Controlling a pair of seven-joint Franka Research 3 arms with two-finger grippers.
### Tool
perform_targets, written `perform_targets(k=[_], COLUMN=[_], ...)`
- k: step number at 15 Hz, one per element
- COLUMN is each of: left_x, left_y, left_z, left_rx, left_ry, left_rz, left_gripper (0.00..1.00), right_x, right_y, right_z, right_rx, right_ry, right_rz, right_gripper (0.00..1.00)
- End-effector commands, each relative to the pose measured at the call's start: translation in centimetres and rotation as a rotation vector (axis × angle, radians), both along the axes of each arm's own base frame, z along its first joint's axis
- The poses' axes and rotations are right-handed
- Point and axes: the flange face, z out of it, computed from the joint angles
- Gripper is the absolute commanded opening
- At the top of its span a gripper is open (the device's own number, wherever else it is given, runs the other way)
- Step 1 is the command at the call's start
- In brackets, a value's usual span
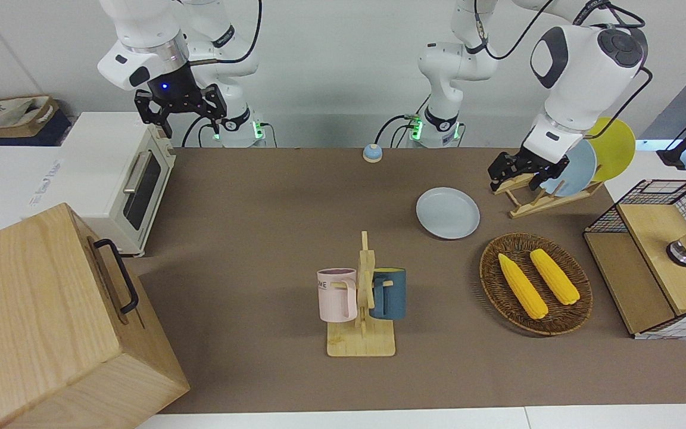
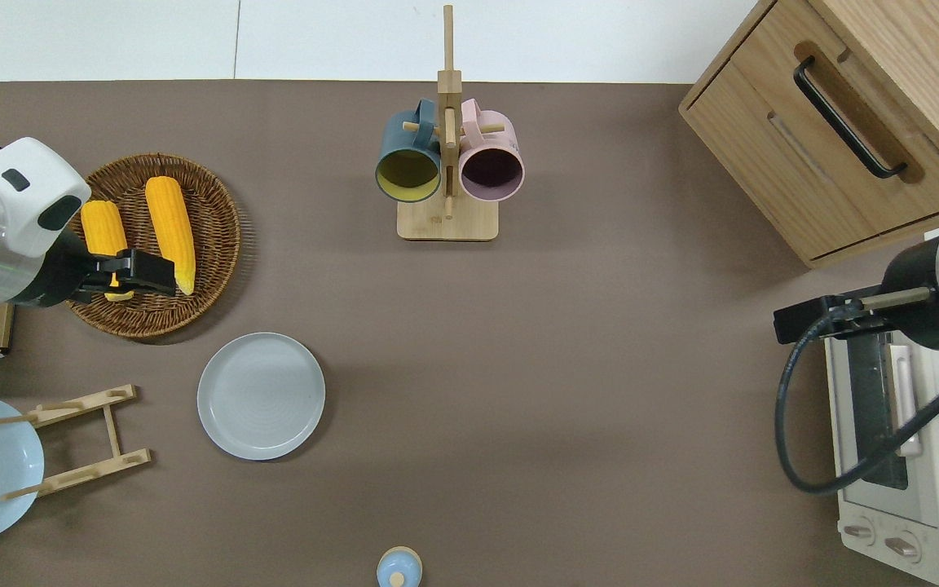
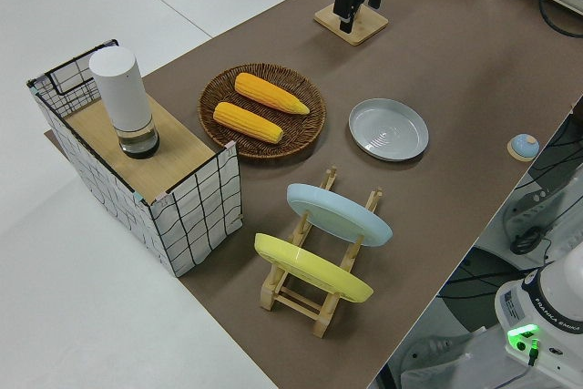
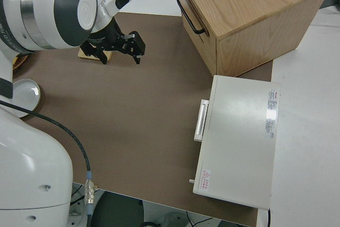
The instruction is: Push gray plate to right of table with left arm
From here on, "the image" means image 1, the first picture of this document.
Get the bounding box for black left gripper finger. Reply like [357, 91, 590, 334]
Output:
[488, 152, 521, 193]
[529, 156, 570, 192]

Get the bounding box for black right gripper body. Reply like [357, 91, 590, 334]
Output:
[134, 62, 228, 123]

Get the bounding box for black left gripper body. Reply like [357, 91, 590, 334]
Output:
[513, 149, 553, 177]

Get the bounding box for gray plate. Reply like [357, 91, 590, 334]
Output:
[416, 187, 481, 241]

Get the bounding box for wooden plate rack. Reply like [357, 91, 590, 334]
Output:
[492, 172, 604, 219]

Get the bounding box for light blue plate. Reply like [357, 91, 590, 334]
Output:
[540, 139, 598, 198]

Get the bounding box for yellow plate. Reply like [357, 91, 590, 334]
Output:
[587, 117, 637, 182]

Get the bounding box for white toaster oven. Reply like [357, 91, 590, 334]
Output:
[51, 111, 177, 258]

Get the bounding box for brown table mat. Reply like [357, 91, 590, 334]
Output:
[126, 147, 686, 415]

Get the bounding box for short yellow corn cob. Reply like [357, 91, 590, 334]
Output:
[529, 248, 581, 306]

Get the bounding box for brown wicker basket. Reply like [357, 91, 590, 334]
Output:
[479, 232, 594, 336]

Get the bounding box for long yellow corn cob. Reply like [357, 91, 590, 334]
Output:
[498, 253, 550, 320]

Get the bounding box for dark blue bin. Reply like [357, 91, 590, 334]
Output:
[0, 110, 73, 163]

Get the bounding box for cardboard box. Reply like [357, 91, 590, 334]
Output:
[0, 95, 60, 141]

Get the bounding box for dark blue mug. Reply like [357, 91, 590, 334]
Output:
[369, 268, 407, 321]

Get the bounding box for pink mug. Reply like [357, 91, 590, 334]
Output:
[317, 268, 358, 323]

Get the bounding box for wooden mug tree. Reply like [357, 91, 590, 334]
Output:
[326, 231, 396, 358]

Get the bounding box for wooden cabinet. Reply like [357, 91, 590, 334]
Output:
[0, 203, 191, 429]

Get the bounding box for black base power cable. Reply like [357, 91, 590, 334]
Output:
[181, 116, 278, 148]
[375, 95, 433, 148]

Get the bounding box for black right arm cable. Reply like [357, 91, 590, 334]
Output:
[188, 0, 262, 66]

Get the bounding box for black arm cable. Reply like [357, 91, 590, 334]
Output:
[473, 0, 654, 123]
[188, 0, 262, 66]

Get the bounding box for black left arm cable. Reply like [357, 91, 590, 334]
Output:
[473, 0, 654, 123]

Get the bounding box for wood and wire shelf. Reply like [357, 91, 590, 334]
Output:
[583, 179, 686, 340]

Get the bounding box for black cabinet handle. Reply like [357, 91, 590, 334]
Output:
[94, 238, 140, 315]

